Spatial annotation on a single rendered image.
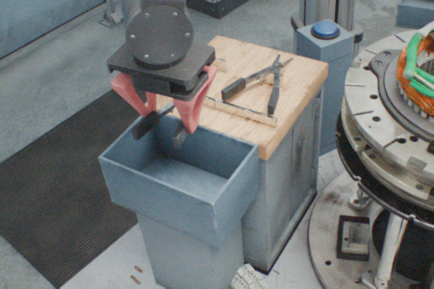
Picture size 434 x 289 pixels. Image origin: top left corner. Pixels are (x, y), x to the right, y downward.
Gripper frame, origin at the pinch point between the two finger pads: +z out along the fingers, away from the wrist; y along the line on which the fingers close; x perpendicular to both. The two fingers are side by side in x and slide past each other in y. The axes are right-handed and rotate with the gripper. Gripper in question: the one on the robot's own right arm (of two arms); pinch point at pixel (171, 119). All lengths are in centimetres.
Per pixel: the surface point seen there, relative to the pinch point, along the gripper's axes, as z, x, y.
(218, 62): 3.7, 17.1, -2.3
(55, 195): 111, 53, -98
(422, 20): 7, 46, 23
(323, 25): 7.1, 37.6, 7.5
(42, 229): 111, 37, -93
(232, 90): 2.4, 10.3, 3.1
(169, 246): 20.2, -4.2, -1.2
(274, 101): 1.9, 9.5, 9.2
